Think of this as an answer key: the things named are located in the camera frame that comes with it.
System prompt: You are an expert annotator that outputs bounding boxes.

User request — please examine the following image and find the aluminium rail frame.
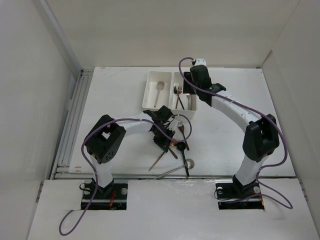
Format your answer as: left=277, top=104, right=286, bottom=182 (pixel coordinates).
left=47, top=68, right=94, bottom=180

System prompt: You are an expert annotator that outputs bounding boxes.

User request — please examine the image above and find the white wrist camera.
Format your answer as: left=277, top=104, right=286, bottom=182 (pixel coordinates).
left=192, top=58, right=207, bottom=66
left=165, top=114, right=183, bottom=131

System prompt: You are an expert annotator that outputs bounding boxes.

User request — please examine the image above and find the silver fork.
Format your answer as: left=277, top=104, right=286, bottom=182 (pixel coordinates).
left=190, top=94, right=196, bottom=111
left=186, top=93, right=192, bottom=110

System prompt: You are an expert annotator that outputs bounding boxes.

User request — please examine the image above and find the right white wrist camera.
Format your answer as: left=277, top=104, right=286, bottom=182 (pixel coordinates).
left=192, top=58, right=207, bottom=66

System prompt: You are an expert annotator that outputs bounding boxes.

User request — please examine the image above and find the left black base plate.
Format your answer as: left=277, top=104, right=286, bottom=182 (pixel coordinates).
left=79, top=182, right=128, bottom=201

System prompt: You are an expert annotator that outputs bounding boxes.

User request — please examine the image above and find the white plastic bin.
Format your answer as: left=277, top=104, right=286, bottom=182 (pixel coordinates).
left=142, top=71, right=173, bottom=110
left=168, top=72, right=197, bottom=120

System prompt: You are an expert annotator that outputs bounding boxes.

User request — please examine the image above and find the brown spoon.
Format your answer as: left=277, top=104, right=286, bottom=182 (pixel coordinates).
left=178, top=124, right=190, bottom=151

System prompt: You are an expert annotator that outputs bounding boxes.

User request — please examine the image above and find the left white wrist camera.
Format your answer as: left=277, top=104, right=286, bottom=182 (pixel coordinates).
left=165, top=114, right=183, bottom=131

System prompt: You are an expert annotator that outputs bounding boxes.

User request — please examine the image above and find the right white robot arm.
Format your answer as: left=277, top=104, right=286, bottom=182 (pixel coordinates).
left=179, top=64, right=281, bottom=197

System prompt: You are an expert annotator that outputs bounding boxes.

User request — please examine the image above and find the beige spoon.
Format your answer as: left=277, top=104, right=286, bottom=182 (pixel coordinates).
left=153, top=81, right=165, bottom=108

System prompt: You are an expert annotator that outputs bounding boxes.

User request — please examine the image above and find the right white plastic bin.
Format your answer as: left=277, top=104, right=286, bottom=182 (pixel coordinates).
left=168, top=72, right=197, bottom=120

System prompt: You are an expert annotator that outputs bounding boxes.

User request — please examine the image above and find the left white plastic bin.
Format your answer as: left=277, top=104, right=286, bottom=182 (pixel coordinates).
left=142, top=71, right=173, bottom=110

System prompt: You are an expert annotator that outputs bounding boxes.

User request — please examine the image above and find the copper fork long handle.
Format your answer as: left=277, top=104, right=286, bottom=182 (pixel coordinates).
left=174, top=84, right=185, bottom=110

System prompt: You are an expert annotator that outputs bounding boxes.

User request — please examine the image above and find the copper fork in pile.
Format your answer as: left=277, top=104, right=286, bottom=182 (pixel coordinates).
left=168, top=146, right=178, bottom=160

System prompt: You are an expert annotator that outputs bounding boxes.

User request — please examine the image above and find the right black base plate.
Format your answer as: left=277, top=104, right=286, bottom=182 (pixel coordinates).
left=215, top=182, right=261, bottom=200

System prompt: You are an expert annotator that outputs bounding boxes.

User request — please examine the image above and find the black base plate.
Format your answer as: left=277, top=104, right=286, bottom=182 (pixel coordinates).
left=79, top=182, right=128, bottom=201
left=215, top=182, right=261, bottom=200

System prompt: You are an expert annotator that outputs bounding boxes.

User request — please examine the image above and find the silver spoon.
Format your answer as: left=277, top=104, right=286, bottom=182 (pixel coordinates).
left=154, top=158, right=195, bottom=180

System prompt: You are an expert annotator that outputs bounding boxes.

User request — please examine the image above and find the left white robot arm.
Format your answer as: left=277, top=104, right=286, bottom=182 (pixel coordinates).
left=81, top=106, right=179, bottom=199

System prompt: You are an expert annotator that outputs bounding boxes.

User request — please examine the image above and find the black spoon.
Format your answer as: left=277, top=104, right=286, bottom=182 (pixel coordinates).
left=176, top=141, right=190, bottom=178

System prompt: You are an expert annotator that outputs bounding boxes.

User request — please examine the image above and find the black fork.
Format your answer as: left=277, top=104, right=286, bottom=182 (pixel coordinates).
left=173, top=84, right=185, bottom=110

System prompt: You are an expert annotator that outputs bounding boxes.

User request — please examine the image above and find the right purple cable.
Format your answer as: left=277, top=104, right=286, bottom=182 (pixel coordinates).
left=178, top=57, right=294, bottom=210

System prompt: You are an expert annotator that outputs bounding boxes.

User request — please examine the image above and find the copper spoon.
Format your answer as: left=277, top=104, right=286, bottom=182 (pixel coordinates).
left=148, top=141, right=177, bottom=172

